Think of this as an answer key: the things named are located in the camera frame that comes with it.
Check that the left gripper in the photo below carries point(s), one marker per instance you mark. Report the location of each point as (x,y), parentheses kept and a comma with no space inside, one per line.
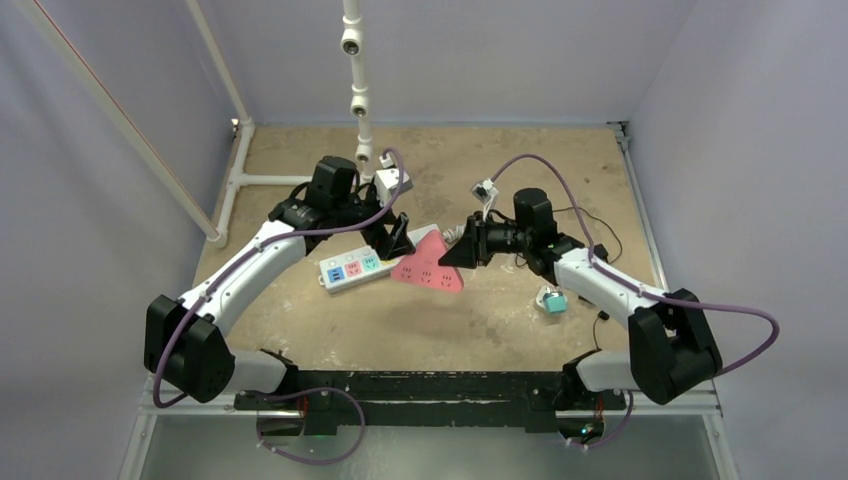
(386,245)

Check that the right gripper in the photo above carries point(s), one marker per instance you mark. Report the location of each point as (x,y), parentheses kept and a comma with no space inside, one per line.
(477,237)

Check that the pink triangular power socket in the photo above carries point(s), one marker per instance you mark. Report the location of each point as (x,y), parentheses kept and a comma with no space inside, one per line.
(422,268)

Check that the white multicolour power strip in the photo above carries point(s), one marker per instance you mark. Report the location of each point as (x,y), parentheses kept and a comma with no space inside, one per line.
(345,271)

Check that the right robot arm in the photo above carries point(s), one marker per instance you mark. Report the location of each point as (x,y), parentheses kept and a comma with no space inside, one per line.
(671,348)

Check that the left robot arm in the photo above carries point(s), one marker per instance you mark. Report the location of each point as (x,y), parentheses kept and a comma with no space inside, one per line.
(185,338)

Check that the teal white plug adapter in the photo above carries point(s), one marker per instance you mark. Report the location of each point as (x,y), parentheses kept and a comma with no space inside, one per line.
(551,301)

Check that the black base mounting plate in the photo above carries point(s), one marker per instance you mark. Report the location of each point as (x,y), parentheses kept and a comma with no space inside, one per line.
(528,400)

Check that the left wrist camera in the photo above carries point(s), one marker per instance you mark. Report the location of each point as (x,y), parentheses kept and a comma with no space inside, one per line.
(388,181)

